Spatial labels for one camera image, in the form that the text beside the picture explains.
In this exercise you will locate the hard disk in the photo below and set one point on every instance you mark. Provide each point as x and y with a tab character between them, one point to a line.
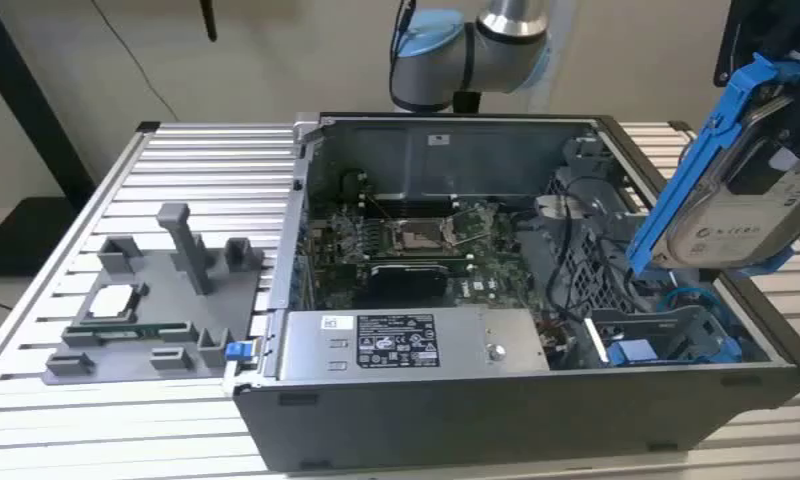
720	220

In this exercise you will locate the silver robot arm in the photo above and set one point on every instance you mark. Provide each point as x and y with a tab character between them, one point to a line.
500	50

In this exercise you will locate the grey drive cage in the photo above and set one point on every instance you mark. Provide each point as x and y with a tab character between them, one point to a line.
573	250

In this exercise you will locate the green motherboard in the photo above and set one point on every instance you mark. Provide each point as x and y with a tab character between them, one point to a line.
493	285

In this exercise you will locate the CPU socket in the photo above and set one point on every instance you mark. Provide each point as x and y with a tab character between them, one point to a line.
416	235

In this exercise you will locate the silver power supply unit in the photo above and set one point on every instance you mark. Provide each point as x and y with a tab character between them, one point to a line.
400	345

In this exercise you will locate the black antenna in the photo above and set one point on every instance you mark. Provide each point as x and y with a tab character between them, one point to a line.
207	20

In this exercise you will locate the black open PC case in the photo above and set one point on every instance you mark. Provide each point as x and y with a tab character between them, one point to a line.
480	420

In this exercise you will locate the blue plastic clip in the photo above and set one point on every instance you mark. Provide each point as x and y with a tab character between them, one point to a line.
237	350

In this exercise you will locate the grey parts rack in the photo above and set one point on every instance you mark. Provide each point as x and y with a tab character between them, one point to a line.
166	300

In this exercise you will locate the silver CPU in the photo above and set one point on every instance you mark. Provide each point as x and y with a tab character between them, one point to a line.
114	301

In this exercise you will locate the green RAM stick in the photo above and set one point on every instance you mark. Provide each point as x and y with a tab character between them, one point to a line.
129	331

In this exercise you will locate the black stand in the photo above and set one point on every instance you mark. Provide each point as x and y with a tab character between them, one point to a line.
26	235

